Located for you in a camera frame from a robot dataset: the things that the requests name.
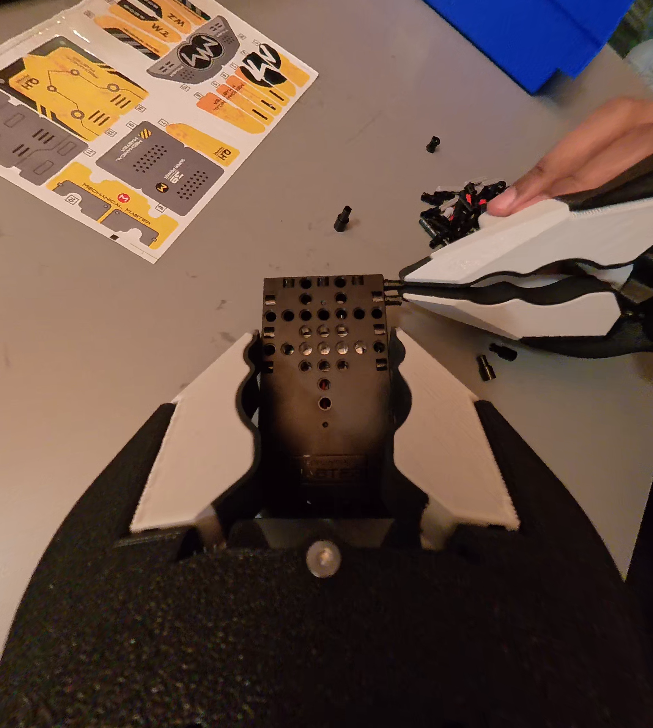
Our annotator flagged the pile of black connector pins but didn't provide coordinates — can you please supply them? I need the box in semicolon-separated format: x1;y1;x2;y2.
420;180;509;250

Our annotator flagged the blue storage bin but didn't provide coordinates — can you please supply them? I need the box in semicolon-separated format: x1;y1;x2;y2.
422;0;637;96

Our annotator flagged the black perforated battery box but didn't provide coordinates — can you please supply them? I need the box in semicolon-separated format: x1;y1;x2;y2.
258;276;394;519

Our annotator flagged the person's right hand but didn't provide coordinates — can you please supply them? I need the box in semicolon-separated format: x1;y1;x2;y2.
486;97;653;218

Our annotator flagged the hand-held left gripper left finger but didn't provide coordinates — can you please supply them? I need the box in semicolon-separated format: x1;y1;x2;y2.
131;331;263;549

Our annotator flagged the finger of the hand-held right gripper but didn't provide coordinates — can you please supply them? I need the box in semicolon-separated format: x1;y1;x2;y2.
403;290;627;341
400;191;653;285

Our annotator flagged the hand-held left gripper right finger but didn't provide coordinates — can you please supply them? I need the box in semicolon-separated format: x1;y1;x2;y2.
389;329;521;549

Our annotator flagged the yellow grey sticker sheet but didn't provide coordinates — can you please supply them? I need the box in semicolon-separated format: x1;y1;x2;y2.
0;0;319;264

